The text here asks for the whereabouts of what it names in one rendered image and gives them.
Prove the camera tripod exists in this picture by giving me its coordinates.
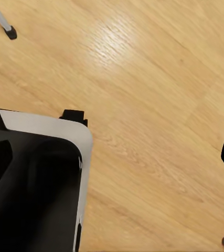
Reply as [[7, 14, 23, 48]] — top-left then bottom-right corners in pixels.
[[0, 12, 17, 39]]

